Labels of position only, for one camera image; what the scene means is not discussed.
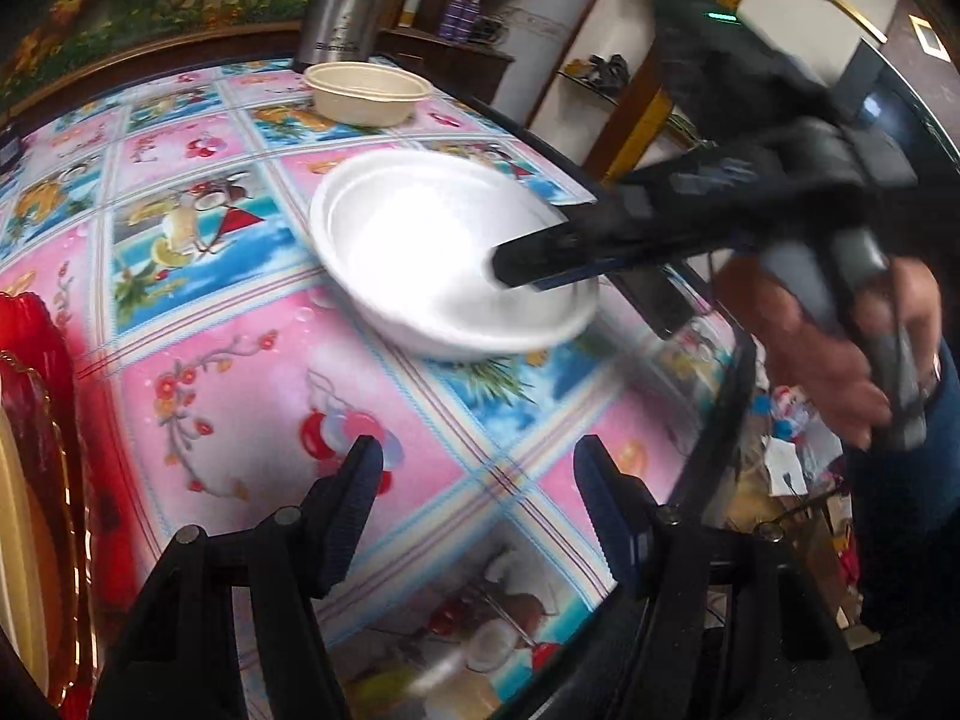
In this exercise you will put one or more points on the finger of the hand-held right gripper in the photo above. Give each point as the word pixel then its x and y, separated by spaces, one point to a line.
pixel 600 240

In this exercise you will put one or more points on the person's right hand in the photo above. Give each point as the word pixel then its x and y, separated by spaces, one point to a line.
pixel 802 345

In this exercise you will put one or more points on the person's right forearm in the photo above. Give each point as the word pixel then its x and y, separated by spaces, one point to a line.
pixel 915 525

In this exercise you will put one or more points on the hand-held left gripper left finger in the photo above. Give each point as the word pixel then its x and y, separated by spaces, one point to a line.
pixel 352 502

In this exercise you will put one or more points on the pile of household clutter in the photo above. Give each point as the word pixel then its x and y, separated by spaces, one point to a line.
pixel 795 465

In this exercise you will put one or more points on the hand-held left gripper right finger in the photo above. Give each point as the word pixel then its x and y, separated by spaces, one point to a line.
pixel 607 510

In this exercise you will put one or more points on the white bowl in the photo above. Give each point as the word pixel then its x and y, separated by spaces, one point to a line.
pixel 420 240

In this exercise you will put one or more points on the beige bowl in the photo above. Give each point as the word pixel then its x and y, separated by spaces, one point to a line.
pixel 367 97

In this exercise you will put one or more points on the pair of dark shoes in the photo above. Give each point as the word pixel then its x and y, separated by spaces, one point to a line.
pixel 604 73

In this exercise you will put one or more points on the stainless steel thermos jug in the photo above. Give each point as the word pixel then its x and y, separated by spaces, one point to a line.
pixel 352 0

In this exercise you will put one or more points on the purple bottle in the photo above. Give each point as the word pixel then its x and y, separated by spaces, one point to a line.
pixel 471 19
pixel 451 19

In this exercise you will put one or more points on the red translucent plate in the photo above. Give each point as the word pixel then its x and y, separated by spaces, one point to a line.
pixel 90 465

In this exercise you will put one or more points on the small black device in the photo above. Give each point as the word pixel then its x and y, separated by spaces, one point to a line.
pixel 6 148

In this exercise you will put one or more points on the black flat device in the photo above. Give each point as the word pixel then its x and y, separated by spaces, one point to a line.
pixel 656 304

